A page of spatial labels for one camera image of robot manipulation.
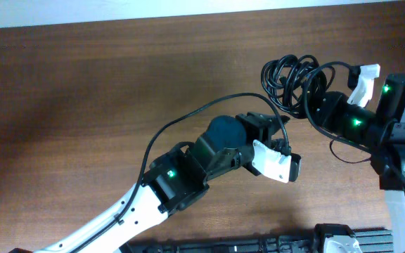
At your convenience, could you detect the thick black USB cable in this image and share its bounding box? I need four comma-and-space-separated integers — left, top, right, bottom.
260, 53, 336, 119

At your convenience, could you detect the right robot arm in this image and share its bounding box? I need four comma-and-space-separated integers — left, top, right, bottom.
304, 74, 405, 252

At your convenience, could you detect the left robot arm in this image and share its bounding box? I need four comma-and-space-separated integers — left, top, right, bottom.
43, 112, 291, 252

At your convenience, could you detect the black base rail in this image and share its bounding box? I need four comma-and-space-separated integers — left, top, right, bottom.
118, 223, 394, 253

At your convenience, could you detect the left camera cable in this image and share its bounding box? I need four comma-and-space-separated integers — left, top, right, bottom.
72, 92, 292, 253

